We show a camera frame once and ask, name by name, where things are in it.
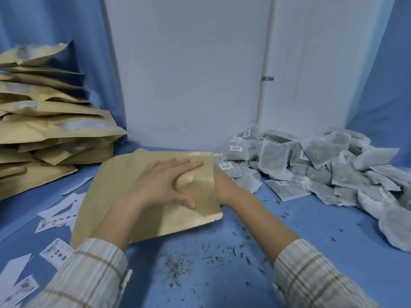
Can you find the white wall pipe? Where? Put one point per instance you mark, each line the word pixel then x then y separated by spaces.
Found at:
pixel 266 35

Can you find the grey pipe clamp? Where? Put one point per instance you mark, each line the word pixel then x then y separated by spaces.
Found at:
pixel 267 78

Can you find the person's left forearm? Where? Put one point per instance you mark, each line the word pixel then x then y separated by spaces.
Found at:
pixel 80 272

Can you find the blue table cover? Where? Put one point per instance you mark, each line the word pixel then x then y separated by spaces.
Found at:
pixel 321 237

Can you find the person's right forearm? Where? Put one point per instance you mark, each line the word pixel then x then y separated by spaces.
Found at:
pixel 305 263

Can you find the person's left hand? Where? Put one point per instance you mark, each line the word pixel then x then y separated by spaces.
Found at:
pixel 157 186

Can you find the pile of kraft pouches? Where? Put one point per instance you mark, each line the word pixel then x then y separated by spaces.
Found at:
pixel 38 131

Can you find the white paper labels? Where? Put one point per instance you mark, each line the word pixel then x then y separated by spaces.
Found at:
pixel 57 253

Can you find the blue curtain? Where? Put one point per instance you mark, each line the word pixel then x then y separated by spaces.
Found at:
pixel 391 92
pixel 48 19

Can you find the pile of white tea bags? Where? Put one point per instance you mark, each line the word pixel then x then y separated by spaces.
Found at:
pixel 321 147

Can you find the kraft paper pouch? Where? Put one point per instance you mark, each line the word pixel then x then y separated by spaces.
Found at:
pixel 106 195

